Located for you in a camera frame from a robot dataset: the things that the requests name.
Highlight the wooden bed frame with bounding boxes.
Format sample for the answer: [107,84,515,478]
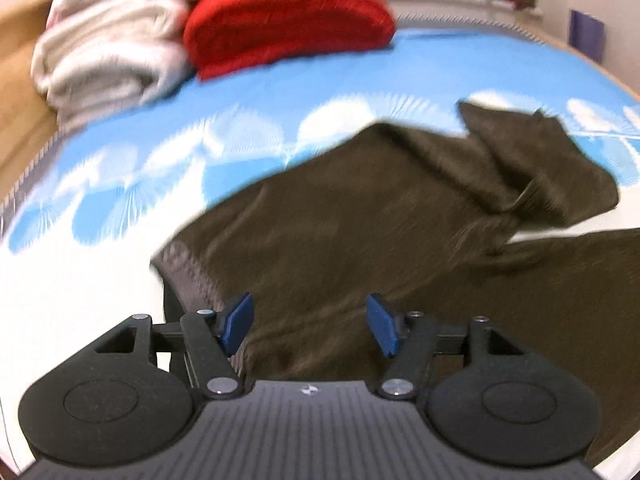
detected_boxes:
[0,0,56,196]

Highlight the folded red blanket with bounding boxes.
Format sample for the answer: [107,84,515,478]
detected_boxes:
[182,0,396,80]

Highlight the dark brown corduroy pants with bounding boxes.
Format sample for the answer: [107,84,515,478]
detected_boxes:
[153,102,639,463]

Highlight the blue white patterned bed sheet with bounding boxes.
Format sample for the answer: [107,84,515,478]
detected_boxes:
[1,23,639,472]

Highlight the folded white grey blanket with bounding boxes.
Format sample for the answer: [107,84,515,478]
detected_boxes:
[30,0,192,131]

